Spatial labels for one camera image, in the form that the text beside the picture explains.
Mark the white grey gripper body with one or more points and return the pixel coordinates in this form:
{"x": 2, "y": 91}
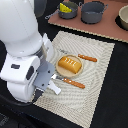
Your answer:
{"x": 24, "y": 75}

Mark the orange bread loaf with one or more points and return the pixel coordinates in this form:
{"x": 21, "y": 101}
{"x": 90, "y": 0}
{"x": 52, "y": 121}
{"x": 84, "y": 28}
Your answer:
{"x": 69, "y": 64}

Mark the yellow cheese wedge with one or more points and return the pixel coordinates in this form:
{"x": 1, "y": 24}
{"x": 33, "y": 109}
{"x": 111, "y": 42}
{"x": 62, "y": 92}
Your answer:
{"x": 64, "y": 8}

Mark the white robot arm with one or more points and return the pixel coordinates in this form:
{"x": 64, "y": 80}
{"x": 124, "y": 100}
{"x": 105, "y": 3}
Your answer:
{"x": 19, "y": 27}

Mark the round wooden plate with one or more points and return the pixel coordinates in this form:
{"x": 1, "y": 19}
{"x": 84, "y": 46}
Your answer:
{"x": 67, "y": 73}

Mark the woven beige placemat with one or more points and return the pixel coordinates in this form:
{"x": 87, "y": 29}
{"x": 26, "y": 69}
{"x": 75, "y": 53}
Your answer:
{"x": 75, "y": 104}

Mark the beige bowl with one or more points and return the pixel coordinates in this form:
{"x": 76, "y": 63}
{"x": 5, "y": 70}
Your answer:
{"x": 123, "y": 14}

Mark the fork with orange handle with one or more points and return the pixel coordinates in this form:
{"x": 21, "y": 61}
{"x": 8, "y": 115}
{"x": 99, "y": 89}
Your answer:
{"x": 74, "y": 83}

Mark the knife with orange handle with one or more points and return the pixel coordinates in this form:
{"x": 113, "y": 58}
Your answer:
{"x": 79, "y": 55}

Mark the grey saucepan with handle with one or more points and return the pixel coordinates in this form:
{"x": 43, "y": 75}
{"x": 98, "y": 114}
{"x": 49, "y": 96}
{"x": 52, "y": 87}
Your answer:
{"x": 73, "y": 6}

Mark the grey two-handled pot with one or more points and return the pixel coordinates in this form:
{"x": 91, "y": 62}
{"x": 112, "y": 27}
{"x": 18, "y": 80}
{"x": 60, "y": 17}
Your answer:
{"x": 91, "y": 12}

